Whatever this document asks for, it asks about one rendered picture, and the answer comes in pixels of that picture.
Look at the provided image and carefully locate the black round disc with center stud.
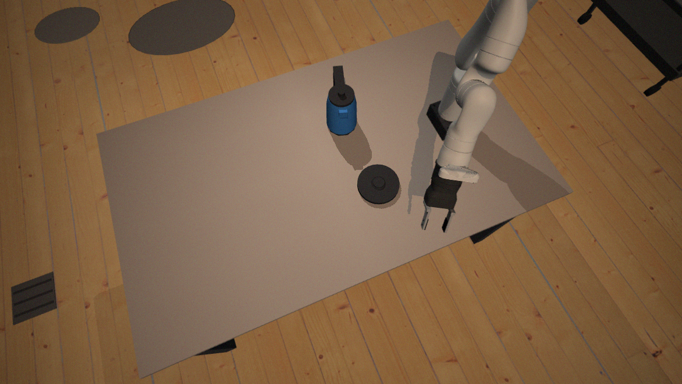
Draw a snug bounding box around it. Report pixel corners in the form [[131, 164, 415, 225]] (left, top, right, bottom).
[[357, 164, 400, 204]]

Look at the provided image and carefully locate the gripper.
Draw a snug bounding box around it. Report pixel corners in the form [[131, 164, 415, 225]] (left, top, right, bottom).
[[421, 144, 479, 233]]

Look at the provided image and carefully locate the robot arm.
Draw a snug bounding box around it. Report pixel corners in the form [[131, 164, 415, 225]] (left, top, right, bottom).
[[438, 0, 538, 153]]

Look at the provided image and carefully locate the blue electric kettle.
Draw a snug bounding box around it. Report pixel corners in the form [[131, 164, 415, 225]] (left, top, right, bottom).
[[326, 66, 357, 136]]

